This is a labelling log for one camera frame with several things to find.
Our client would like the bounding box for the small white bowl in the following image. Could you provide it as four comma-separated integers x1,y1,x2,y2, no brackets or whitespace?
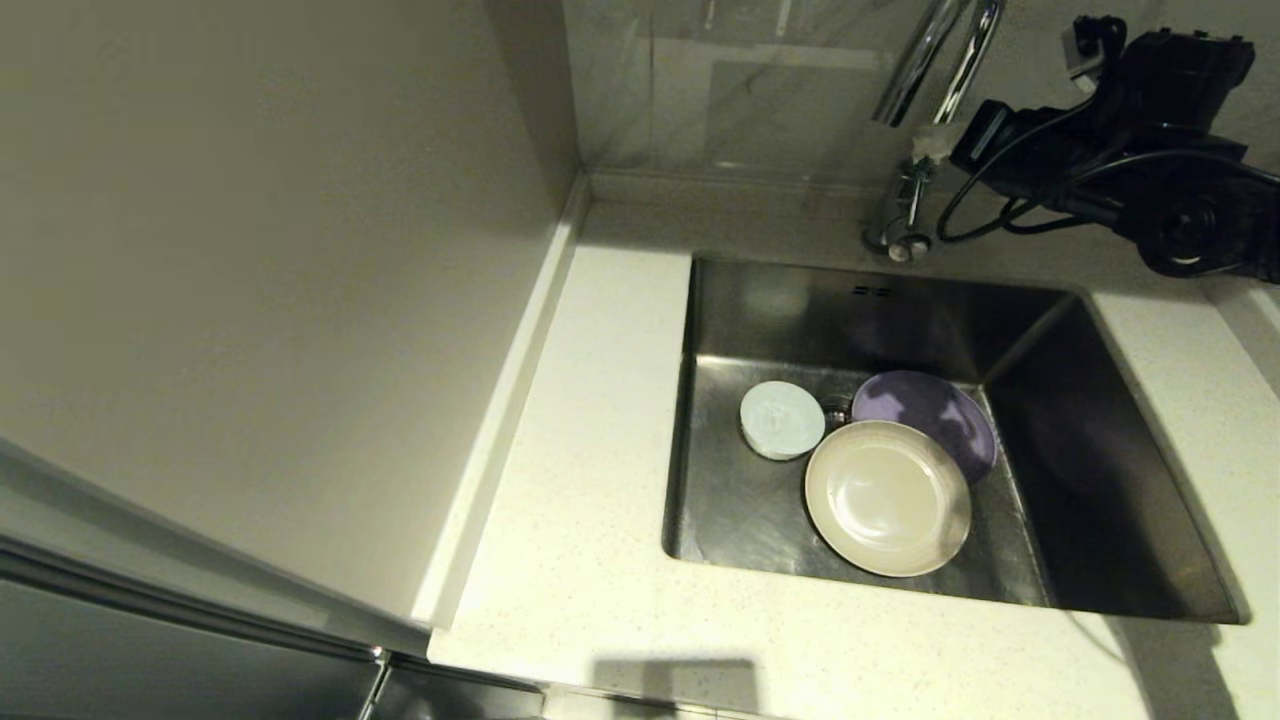
740,380,827,462

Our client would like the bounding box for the stainless steel sink basin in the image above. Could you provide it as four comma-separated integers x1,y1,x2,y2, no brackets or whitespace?
660,252,1249,626

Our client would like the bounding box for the chrome gooseneck faucet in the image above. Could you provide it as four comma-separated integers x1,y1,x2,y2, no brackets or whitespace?
862,0,1004,264

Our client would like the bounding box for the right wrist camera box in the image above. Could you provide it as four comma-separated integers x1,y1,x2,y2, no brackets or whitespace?
1072,15,1129,83

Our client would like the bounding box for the purple plate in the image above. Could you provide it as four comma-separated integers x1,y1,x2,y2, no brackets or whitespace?
852,371,998,486

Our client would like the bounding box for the grey glossy cabinet door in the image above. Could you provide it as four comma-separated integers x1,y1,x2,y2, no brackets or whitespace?
0,430,546,720

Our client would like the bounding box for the beige plate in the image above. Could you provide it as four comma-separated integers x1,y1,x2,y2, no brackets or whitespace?
804,419,973,578

